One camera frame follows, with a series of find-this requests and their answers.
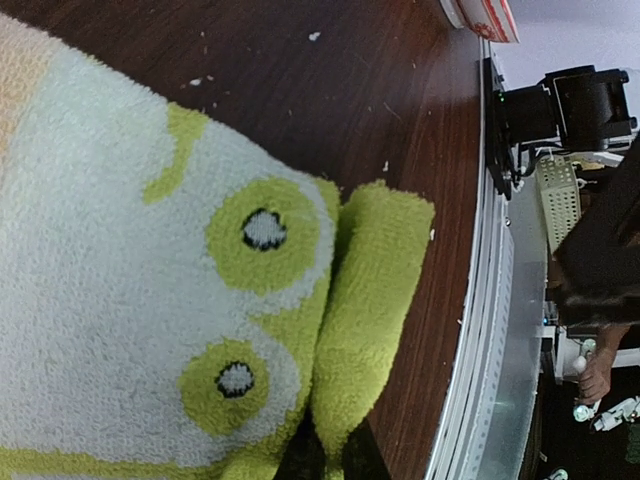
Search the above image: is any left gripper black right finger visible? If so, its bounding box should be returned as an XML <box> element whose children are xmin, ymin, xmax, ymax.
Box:
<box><xmin>342</xmin><ymin>418</ymin><xmax>390</xmax><ymax>480</ymax></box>

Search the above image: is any perforated beige metal bracket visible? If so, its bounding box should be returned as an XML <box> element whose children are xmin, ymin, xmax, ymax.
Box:
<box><xmin>535</xmin><ymin>155</ymin><xmax>581</xmax><ymax>253</ymax></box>

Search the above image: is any operator bare hand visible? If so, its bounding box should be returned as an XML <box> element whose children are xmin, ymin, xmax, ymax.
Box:
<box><xmin>578</xmin><ymin>348</ymin><xmax>616</xmax><ymax>405</ymax></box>

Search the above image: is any green patterned towel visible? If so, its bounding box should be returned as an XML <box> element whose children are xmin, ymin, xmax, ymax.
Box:
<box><xmin>1</xmin><ymin>16</ymin><xmax>435</xmax><ymax>479</ymax></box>

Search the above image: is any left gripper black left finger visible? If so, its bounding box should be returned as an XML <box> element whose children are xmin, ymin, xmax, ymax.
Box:
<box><xmin>282</xmin><ymin>409</ymin><xmax>327</xmax><ymax>480</ymax></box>

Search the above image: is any red patterned bowl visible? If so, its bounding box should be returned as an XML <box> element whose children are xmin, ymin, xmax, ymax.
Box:
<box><xmin>439</xmin><ymin>0</ymin><xmax>520</xmax><ymax>44</ymax></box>

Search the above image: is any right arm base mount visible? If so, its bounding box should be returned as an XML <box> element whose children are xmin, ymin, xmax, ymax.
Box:
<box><xmin>481</xmin><ymin>58</ymin><xmax>638</xmax><ymax>199</ymax></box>

